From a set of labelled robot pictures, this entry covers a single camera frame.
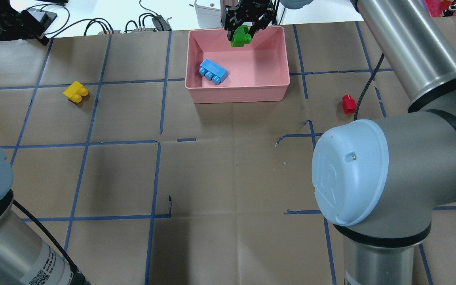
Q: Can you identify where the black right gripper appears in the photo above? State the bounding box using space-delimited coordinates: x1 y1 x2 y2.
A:
223 0 276 40

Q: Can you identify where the green toy block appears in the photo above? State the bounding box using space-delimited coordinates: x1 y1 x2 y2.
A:
230 24 252 48

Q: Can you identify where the blue toy block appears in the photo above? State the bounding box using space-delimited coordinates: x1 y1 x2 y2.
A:
198 59 228 85

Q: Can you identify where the red toy block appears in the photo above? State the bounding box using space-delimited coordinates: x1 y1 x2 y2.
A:
342 94 357 115

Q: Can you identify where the yellow toy block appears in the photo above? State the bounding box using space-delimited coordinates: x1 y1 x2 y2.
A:
62 81 89 104

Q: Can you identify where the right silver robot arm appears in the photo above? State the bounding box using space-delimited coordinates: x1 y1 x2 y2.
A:
312 0 456 285

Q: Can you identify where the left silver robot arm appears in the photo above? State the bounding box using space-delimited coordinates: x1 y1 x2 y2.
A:
0 148 90 285

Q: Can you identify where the white square box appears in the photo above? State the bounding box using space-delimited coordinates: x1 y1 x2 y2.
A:
194 0 222 29

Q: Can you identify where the pink plastic box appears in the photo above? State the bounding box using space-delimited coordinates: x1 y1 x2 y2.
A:
184 26 290 104

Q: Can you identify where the black usb hub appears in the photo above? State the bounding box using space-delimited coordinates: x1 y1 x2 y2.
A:
152 15 172 31

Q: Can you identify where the brown paper table cover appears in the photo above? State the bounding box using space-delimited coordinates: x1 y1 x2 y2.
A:
0 19 456 285

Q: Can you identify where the black power adapter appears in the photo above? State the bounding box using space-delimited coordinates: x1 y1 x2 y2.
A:
0 7 49 46

